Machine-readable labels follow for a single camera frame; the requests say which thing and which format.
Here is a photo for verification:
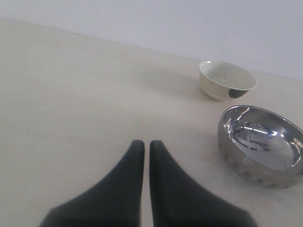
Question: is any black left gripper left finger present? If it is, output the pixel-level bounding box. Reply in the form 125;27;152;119
40;140;145;227

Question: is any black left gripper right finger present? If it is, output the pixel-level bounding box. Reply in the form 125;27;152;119
149;140;257;227

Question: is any dimpled stainless steel bowl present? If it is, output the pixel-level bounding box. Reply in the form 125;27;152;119
217;105;303;189

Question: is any white ceramic bowl black patch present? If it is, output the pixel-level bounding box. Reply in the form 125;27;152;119
198;61;257;101

